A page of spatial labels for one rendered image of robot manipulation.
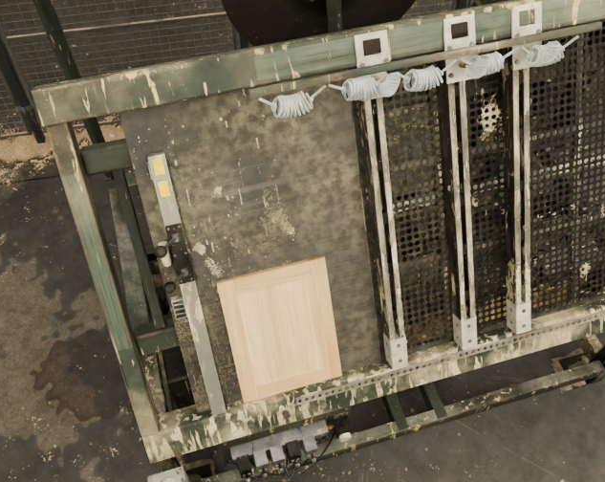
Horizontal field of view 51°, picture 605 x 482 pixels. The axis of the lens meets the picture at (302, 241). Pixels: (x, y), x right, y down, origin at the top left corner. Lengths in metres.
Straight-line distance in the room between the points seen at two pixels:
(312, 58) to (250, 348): 1.00
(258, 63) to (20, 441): 2.32
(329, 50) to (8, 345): 2.51
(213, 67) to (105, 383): 2.07
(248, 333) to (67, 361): 1.58
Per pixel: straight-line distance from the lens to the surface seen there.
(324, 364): 2.35
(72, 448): 3.40
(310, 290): 2.19
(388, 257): 2.21
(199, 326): 2.14
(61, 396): 3.52
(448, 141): 2.15
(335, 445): 3.05
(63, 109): 1.85
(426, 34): 2.01
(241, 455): 2.45
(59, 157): 1.93
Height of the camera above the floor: 3.08
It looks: 55 degrees down
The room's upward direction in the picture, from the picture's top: 1 degrees clockwise
